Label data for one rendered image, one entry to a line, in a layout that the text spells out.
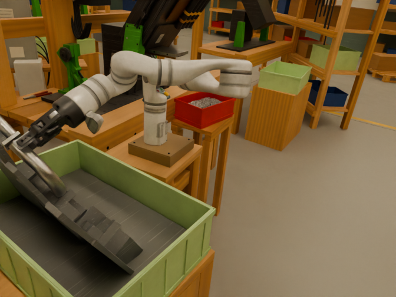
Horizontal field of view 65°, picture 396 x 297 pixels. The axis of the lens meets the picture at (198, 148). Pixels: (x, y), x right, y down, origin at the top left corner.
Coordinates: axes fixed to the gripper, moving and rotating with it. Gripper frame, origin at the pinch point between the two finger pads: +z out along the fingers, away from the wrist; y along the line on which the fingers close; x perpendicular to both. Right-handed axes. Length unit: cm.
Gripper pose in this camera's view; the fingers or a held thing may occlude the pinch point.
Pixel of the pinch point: (23, 146)
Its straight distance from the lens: 77.8
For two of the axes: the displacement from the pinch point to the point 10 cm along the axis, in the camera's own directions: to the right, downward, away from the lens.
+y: 4.2, -2.3, -8.8
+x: 6.8, 7.2, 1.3
